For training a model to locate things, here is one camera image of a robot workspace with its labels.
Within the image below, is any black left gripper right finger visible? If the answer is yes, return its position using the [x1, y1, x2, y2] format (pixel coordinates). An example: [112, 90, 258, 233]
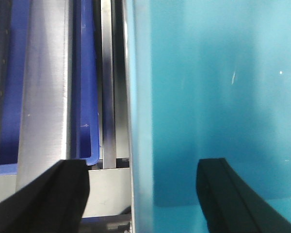
[196, 158, 291, 233]

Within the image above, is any light blue plastic bin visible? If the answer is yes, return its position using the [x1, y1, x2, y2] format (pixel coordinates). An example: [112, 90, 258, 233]
[123, 0, 291, 233]

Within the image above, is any dark blue bin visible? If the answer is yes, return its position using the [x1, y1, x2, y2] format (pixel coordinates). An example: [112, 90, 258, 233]
[0, 0, 30, 175]
[72, 0, 100, 166]

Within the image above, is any dark blue bin front left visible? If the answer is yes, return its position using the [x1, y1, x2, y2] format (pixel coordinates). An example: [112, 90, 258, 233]
[0, 0, 30, 175]

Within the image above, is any steel shelf front beam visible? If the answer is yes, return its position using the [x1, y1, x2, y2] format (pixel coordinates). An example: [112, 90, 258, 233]
[0, 0, 131, 218]

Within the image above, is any dark blue bin front centre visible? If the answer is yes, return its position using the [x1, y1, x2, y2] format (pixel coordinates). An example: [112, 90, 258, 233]
[72, 0, 100, 166]

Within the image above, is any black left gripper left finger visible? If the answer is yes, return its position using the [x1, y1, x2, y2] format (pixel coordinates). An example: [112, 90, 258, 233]
[0, 160, 90, 233]

